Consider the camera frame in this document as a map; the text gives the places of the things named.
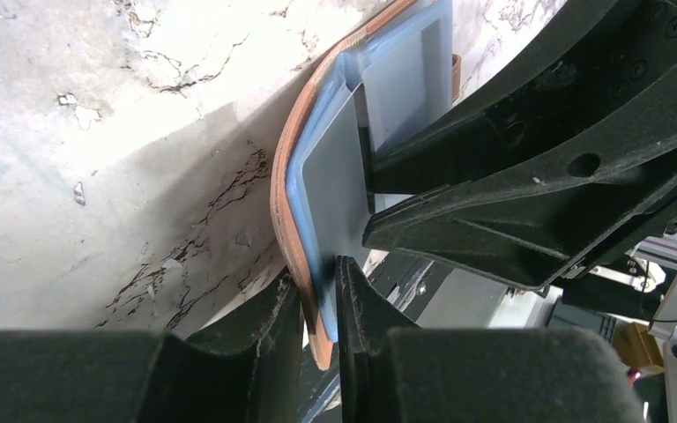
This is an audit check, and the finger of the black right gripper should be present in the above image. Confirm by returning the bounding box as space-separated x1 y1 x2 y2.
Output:
370 1 677 195
363 63 677 290

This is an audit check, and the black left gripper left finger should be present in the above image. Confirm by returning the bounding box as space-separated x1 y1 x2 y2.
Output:
0 271 302 422

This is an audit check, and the black credit card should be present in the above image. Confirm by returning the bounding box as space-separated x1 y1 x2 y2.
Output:
302 86 369 276

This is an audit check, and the tan leather card holder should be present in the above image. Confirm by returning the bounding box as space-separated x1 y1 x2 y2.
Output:
269 1 460 370

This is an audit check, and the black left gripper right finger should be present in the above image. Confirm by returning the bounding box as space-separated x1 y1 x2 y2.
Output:
335 256 644 422

